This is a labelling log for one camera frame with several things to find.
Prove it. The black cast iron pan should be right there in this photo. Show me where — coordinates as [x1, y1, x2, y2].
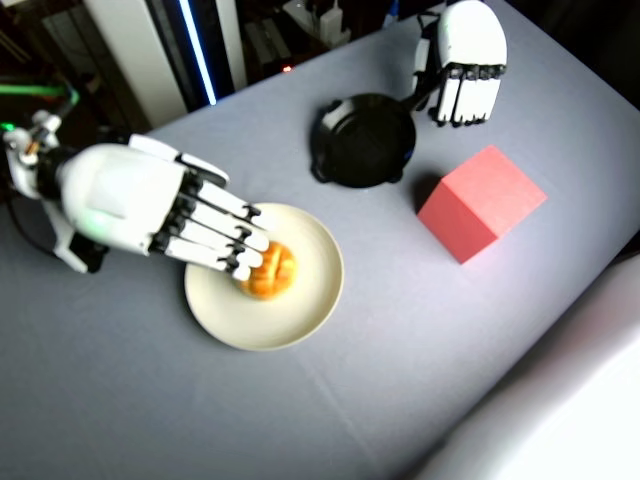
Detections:
[310, 91, 437, 190]

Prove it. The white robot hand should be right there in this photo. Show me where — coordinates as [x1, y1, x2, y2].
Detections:
[55, 132, 272, 283]
[412, 0, 509, 129]

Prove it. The green lit cable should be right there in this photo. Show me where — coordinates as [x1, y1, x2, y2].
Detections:
[0, 82, 81, 109]

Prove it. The grey table cloth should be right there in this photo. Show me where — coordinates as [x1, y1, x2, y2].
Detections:
[0, 0, 640, 480]

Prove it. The red cube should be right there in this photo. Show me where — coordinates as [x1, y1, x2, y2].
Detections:
[416, 144, 549, 266]

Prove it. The white power adapter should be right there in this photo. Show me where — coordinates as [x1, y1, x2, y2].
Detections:
[318, 0, 352, 47]

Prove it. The white upright panel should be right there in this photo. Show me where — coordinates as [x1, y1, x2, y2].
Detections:
[82, 0, 189, 132]

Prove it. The golden bread roll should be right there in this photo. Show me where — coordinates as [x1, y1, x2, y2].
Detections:
[238, 240, 298, 302]

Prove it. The cream round plate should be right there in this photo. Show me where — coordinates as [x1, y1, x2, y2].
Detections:
[183, 201, 346, 352]

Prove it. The white robot body shell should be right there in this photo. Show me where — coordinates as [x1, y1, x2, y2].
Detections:
[407, 257, 640, 480]

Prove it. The blue light strip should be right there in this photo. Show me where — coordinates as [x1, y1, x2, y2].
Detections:
[177, 0, 219, 107]

